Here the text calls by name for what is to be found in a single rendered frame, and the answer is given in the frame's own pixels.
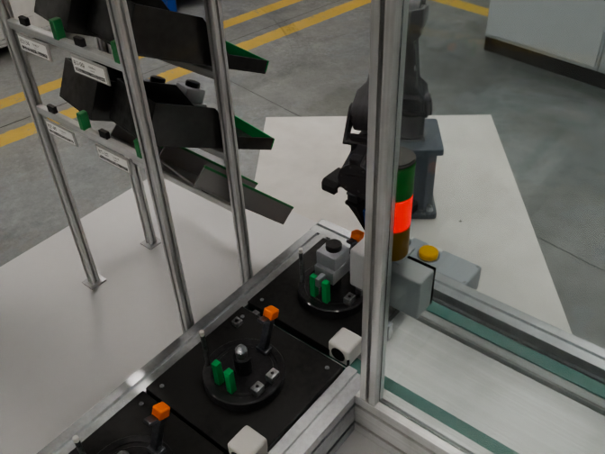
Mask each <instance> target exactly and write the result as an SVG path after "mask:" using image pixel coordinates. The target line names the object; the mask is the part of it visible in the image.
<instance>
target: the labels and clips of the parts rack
mask: <svg viewBox="0 0 605 454"><path fill-rule="evenodd" d="M18 18H19V21H20V24H22V25H25V26H29V25H31V24H30V20H29V18H28V17H26V16H23V15H20V16H18ZM49 22H50V28H51V30H52V34H53V37H54V39H55V40H57V41H59V40H60V39H62V38H66V34H65V31H64V27H63V23H62V21H61V18H59V17H54V18H51V19H49ZM16 34H17V37H18V40H19V42H20V45H21V48H22V50H24V51H27V52H29V53H31V54H33V55H35V56H38V57H40V58H43V59H46V60H48V61H50V62H53V59H52V57H51V53H50V48H49V44H47V43H44V42H42V41H38V40H35V39H33V38H31V37H28V36H26V35H23V34H21V33H19V32H17V33H16ZM73 39H74V43H75V45H77V46H79V47H82V48H83V47H85V46H86V40H85V38H83V37H80V36H74V37H73ZM110 43H111V47H112V51H113V58H114V61H115V62H116V63H118V64H121V63H120V59H119V55H118V51H117V47H116V43H115V40H113V41H111V42H110ZM70 57H71V59H72V63H73V66H74V70H75V72H77V73H79V74H81V75H84V76H86V77H90V78H92V79H94V80H96V81H98V82H101V83H103V84H106V85H108V86H111V82H110V78H109V75H108V71H107V67H105V66H102V65H99V64H97V63H94V62H93V61H90V60H88V59H84V58H81V57H78V56H77V55H74V54H72V53H71V54H70ZM47 108H48V111H49V112H51V113H53V114H56V113H57V112H58V110H57V107H56V106H55V105H53V104H47ZM77 119H78V123H79V126H80V129H81V130H83V131H85V130H86V129H88V128H91V123H90V121H89V117H88V114H87V111H85V110H82V111H80V112H77ZM45 122H46V124H47V127H48V130H49V133H51V134H53V135H55V136H57V137H59V138H61V139H62V140H64V141H67V142H69V143H71V144H73V145H75V146H77V147H78V143H77V138H76V135H75V133H74V132H72V131H71V130H69V129H67V128H65V127H63V126H61V125H59V124H57V123H55V122H53V121H51V120H49V119H47V118H45ZM98 131H99V134H100V137H102V138H105V139H107V140H108V139H110V138H111V137H110V133H109V132H108V131H107V130H105V129H103V128H101V129H99V130H98ZM133 142H134V146H135V150H136V153H137V157H138V158H140V159H142V156H141V152H140V145H139V141H138V138H137V139H135V140H134V141H133ZM95 146H96V149H97V153H98V156H99V159H102V160H104V161H106V162H108V163H110V164H112V165H114V166H115V167H117V168H119V169H121V170H123V171H125V172H127V173H129V174H131V175H133V173H132V169H131V163H130V160H129V159H127V158H125V157H124V156H122V155H120V154H118V153H116V152H114V151H112V150H109V149H107V148H106V147H104V146H102V145H100V144H98V143H96V144H95ZM132 163H134V164H136V165H138V166H140V167H142V168H144V165H142V164H140V163H139V162H137V161H135V160H132ZM162 172H163V177H164V179H166V180H168V181H170V182H172V183H174V184H176V185H178V186H181V187H182V188H184V189H186V190H188V191H190V192H192V193H194V194H196V195H199V196H201V197H203V198H205V199H207V200H209V201H211V202H213V203H215V204H217V205H219V206H221V207H223V208H225V209H227V210H229V211H231V205H230V202H228V201H226V200H223V199H221V198H219V197H217V196H215V195H211V194H209V193H206V192H204V191H203V190H200V189H198V188H195V187H193V186H192V185H190V184H189V183H188V182H186V181H185V180H183V179H182V178H181V177H177V176H174V175H172V174H170V173H167V172H166V171H164V170H162Z"/></svg>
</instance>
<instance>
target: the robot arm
mask: <svg viewBox="0 0 605 454"><path fill-rule="evenodd" d="M368 90H369V75H368V78H367V81H366V82H365V83H364V84H363V85H362V86H361V87H360V88H359V89H358V90H357V92H356V95H355V98H354V102H353V103H351V104H350V106H349V108H348V117H347V121H346V127H345V131H344V137H343V141H342V143H343V144H347V145H351V151H350V153H349V155H348V157H347V159H346V161H345V163H344V164H343V166H342V168H336V169H335V170H333V171H332V172H331V173H329V174H328V175H327V176H326V177H325V178H323V179H322V181H321V189H322V190H324V191H326V192H329V193H331V194H333V195H335V194H336V193H337V192H338V188H339V187H342V188H344V189H345V190H346V191H347V195H348V199H347V200H346V201H345V204H346V205H348V206H349V208H350V209H351V210H352V212H353V213H354V215H355V216H356V217H357V219H358V220H359V222H360V224H361V225H362V227H363V229H365V218H366V154H367V122H368ZM352 126H353V129H354V130H357V131H361V132H360V133H359V134H356V133H351V129H352Z"/></svg>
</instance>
